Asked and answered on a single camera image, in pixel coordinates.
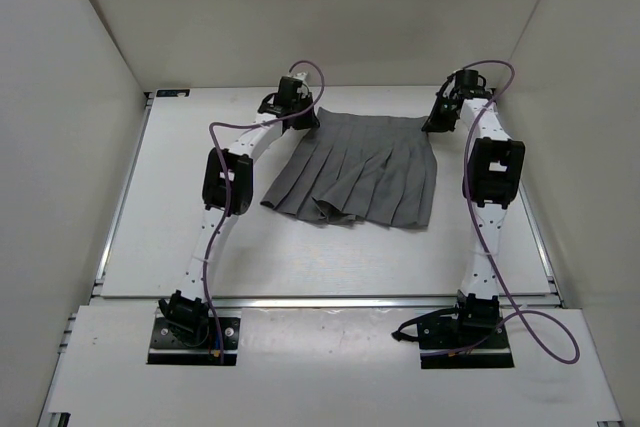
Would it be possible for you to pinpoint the grey pleated skirt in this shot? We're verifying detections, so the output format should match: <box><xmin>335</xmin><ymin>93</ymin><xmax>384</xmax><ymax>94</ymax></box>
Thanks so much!
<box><xmin>261</xmin><ymin>109</ymin><xmax>437</xmax><ymax>229</ymax></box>

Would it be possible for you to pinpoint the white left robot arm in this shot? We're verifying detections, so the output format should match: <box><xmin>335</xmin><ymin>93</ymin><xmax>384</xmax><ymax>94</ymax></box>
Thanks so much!
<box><xmin>159</xmin><ymin>85</ymin><xmax>319</xmax><ymax>345</ymax></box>

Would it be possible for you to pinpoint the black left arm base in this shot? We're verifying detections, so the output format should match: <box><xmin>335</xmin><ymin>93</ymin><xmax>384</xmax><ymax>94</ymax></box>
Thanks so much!
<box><xmin>147</xmin><ymin>290</ymin><xmax>241</xmax><ymax>366</ymax></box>

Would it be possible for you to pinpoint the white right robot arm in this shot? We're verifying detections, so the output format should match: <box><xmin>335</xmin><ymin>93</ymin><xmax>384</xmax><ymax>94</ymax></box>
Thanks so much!
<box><xmin>423</xmin><ymin>88</ymin><xmax>525</xmax><ymax>348</ymax></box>

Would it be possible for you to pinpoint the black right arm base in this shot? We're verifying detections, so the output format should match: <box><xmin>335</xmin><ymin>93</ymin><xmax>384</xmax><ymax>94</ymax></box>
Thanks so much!
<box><xmin>391</xmin><ymin>293</ymin><xmax>515</xmax><ymax>370</ymax></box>

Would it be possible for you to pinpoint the left table label sticker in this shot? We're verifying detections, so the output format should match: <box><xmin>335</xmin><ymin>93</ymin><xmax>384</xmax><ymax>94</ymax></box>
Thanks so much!
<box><xmin>155</xmin><ymin>89</ymin><xmax>190</xmax><ymax>98</ymax></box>

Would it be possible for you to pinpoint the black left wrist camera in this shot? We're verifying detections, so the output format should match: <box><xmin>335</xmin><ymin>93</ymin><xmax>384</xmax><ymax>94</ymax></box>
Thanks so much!
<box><xmin>274</xmin><ymin>72</ymin><xmax>312</xmax><ymax>108</ymax></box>

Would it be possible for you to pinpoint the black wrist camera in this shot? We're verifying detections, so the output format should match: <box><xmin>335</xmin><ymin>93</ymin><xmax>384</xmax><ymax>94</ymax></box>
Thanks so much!
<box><xmin>274</xmin><ymin>72</ymin><xmax>312</xmax><ymax>108</ymax></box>
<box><xmin>449</xmin><ymin>69</ymin><xmax>488</xmax><ymax>98</ymax></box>

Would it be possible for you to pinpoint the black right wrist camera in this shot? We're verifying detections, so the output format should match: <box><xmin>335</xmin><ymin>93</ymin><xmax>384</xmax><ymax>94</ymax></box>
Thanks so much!
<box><xmin>449</xmin><ymin>69</ymin><xmax>488</xmax><ymax>98</ymax></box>

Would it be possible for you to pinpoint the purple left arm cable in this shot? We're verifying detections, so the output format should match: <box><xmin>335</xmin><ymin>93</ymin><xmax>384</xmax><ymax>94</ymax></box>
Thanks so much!
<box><xmin>201</xmin><ymin>60</ymin><xmax>326</xmax><ymax>353</ymax></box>

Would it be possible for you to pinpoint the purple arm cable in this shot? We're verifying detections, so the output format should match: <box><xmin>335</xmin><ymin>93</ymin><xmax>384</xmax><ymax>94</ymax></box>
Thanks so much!
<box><xmin>201</xmin><ymin>60</ymin><xmax>326</xmax><ymax>353</ymax></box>
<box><xmin>462</xmin><ymin>59</ymin><xmax>581</xmax><ymax>365</ymax></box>

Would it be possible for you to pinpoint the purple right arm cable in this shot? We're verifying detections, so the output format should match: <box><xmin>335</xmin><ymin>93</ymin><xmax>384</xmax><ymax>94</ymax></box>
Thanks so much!
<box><xmin>462</xmin><ymin>59</ymin><xmax>581</xmax><ymax>365</ymax></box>

